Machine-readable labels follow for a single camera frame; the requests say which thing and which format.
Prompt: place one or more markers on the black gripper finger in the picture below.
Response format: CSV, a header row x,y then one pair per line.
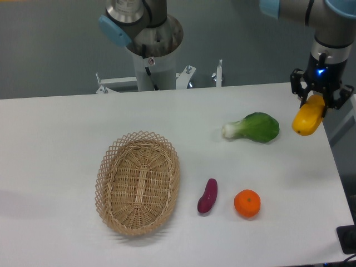
x,y
345,92
301,85

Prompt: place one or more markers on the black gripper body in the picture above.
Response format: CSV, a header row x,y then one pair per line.
x,y
326,75

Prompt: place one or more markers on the yellow mango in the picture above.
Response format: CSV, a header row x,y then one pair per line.
x,y
309,116

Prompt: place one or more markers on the grey robot arm with blue caps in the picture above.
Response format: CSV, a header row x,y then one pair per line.
x,y
333,21

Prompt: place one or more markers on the green bok choy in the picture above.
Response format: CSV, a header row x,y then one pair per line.
x,y
258,127

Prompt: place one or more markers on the orange tangerine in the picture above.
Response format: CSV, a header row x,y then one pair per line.
x,y
247,203

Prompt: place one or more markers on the black device at table edge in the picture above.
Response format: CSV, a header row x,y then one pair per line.
x,y
346,236

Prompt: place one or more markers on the purple sweet potato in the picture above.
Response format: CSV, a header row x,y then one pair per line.
x,y
208,198

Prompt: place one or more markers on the oval wicker basket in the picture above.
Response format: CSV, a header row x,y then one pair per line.
x,y
137,183

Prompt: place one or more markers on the white metal base frame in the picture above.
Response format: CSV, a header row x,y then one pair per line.
x,y
183,80

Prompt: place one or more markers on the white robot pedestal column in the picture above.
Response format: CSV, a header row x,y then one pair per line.
x,y
154,53

